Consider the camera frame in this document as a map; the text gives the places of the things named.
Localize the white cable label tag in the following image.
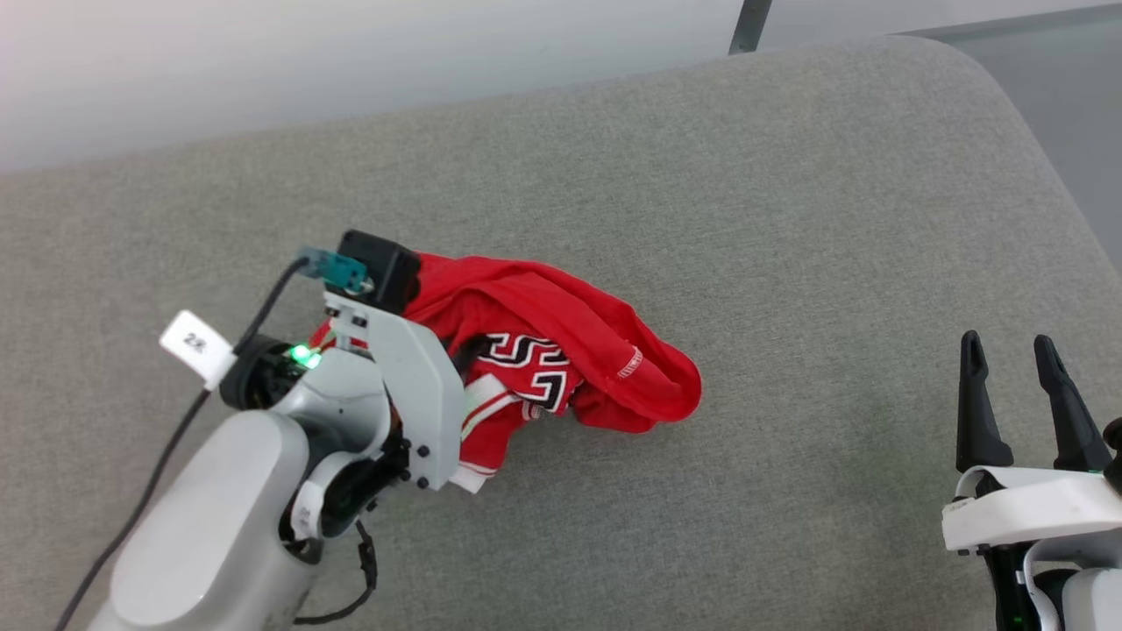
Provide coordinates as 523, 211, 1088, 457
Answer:
160, 309, 237, 392

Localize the black left camera cable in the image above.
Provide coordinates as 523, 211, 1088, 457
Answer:
54, 256, 309, 631

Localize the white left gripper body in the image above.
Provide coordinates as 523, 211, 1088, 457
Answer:
324, 294, 465, 492

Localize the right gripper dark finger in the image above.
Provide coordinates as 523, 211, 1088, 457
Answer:
1033, 335, 1113, 473
956, 330, 1014, 475

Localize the dark grey metal pole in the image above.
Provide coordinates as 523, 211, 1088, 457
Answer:
728, 0, 774, 55

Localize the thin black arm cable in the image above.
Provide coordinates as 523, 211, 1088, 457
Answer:
294, 521, 379, 626

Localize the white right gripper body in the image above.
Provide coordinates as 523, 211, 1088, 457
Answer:
942, 464, 1122, 554

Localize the teal left cable connector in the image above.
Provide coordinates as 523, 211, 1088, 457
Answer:
296, 248, 371, 294

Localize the red and white basketball jersey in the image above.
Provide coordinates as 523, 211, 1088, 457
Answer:
311, 252, 703, 493

